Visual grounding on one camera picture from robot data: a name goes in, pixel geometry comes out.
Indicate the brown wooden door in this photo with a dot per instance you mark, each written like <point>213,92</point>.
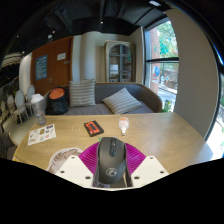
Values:
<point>58,71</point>

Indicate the black computer mouse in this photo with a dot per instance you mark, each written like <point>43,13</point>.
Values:
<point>111,161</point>

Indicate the blue poster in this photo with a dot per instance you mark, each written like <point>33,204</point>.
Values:
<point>41,67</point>

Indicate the small white squeeze bottle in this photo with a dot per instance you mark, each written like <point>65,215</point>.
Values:
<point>123,125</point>

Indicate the striped grey cushion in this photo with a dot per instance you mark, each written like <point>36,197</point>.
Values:
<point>121,101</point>

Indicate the black framed window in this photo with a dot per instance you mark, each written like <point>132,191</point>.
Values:
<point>162,60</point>

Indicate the cat-shaped mouse pad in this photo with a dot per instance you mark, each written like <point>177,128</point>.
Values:
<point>63,156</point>

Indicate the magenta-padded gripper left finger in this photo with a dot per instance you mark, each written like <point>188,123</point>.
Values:
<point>75,166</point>

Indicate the grey sofa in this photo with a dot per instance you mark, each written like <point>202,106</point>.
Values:
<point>148,96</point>

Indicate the black and orange backpack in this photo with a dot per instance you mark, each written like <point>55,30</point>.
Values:
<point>57,101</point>

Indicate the black box with orange print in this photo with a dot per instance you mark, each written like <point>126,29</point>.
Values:
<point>93,128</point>

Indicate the grey arched shelf cabinet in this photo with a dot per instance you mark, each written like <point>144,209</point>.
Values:
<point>120,61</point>

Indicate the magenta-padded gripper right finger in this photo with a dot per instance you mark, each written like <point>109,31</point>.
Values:
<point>146,168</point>

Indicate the white paper sign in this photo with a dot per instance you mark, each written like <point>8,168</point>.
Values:
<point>61,56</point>

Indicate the white sticker sheet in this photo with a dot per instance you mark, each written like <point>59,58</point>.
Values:
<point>41,134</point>

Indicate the striped square cushion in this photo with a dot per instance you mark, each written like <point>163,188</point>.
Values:
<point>82,92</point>

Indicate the clear plastic cup with lid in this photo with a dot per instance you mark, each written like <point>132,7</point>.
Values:
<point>39,108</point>

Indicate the group of white chairs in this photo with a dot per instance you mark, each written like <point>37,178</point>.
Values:
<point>20,100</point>

